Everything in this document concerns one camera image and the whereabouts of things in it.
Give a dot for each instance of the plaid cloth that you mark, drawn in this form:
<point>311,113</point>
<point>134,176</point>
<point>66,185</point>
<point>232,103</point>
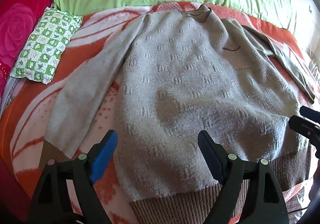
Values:
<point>297,204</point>

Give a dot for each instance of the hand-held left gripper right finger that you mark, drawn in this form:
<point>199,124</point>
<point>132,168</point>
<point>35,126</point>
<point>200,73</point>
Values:
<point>210,154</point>

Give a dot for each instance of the green and white patterned pillow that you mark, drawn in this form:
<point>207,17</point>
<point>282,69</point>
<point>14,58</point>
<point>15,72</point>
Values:
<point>47,44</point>

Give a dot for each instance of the red floral cloth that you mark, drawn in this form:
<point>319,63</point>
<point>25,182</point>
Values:
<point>17,29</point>

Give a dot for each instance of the orange and white blanket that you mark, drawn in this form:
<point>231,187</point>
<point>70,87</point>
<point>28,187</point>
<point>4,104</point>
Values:
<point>32,124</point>

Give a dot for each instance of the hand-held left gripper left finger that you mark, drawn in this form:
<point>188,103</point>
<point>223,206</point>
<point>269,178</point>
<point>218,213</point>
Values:
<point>105,154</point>

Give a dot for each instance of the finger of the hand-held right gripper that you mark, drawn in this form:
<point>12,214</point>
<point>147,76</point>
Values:
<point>311,114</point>
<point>303,126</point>

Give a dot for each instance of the grey knit sweater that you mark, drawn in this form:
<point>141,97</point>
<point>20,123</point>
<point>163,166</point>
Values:
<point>187,76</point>

